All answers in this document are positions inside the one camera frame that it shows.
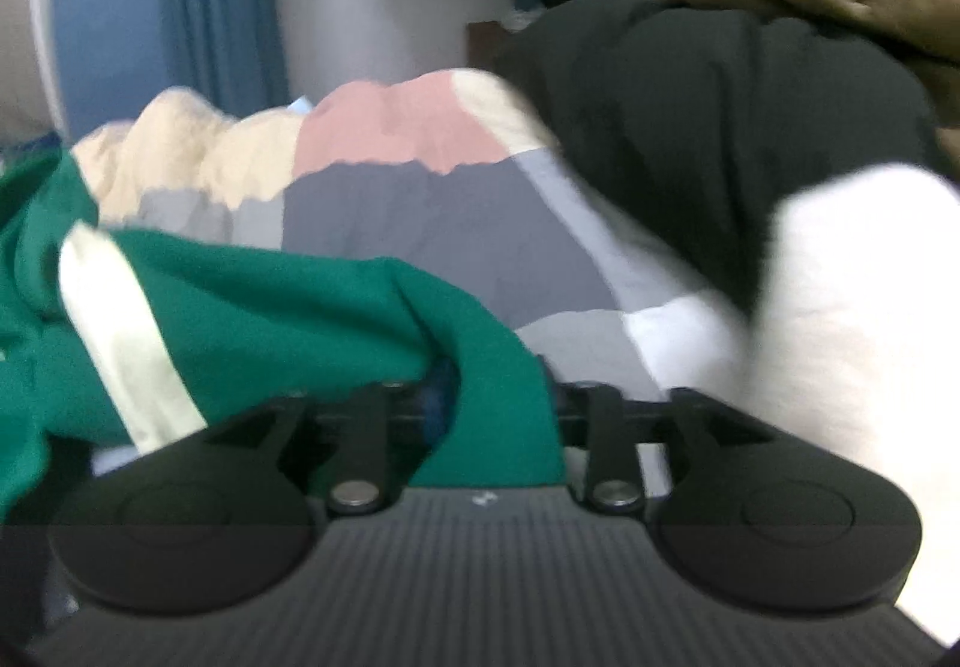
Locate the blue foam mat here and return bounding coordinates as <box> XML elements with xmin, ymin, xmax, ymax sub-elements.
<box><xmin>51</xmin><ymin>0</ymin><xmax>188</xmax><ymax>143</ymax></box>

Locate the green hoodie with white stripe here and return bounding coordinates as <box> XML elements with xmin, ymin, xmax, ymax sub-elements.
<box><xmin>0</xmin><ymin>145</ymin><xmax>567</xmax><ymax>525</ymax></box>

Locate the white garment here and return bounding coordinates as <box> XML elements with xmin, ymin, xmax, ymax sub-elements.
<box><xmin>739</xmin><ymin>164</ymin><xmax>960</xmax><ymax>645</ymax></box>

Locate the brown wooden furniture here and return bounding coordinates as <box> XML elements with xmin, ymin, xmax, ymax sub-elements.
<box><xmin>466</xmin><ymin>20</ymin><xmax>526</xmax><ymax>75</ymax></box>

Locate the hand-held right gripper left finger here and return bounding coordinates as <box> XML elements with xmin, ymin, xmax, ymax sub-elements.
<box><xmin>202</xmin><ymin>365</ymin><xmax>458</xmax><ymax>516</ymax></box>

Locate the black garment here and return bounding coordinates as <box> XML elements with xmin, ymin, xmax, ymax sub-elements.
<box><xmin>491</xmin><ymin>0</ymin><xmax>960</xmax><ymax>338</ymax></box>

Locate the patchwork blanket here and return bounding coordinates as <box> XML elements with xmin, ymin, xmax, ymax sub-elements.
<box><xmin>71</xmin><ymin>67</ymin><xmax>758</xmax><ymax>405</ymax></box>

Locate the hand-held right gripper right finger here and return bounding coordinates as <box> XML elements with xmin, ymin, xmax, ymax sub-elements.
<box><xmin>536</xmin><ymin>355</ymin><xmax>773</xmax><ymax>516</ymax></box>

